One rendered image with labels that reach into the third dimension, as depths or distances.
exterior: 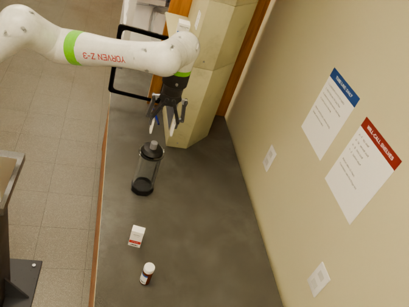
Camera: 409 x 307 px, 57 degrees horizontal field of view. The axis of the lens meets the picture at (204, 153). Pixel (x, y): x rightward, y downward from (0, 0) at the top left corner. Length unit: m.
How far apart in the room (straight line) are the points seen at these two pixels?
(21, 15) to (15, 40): 0.08
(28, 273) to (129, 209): 1.05
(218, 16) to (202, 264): 1.00
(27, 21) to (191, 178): 0.99
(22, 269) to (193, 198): 1.21
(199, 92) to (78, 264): 1.36
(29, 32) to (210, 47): 0.75
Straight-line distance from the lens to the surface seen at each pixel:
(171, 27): 1.81
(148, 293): 1.43
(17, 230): 2.73
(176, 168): 1.87
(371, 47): 1.36
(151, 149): 1.56
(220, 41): 1.71
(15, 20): 1.32
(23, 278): 2.52
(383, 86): 1.27
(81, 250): 2.64
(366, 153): 1.27
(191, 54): 1.27
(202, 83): 1.79
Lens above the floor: 2.16
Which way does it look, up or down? 37 degrees down
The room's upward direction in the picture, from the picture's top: 21 degrees clockwise
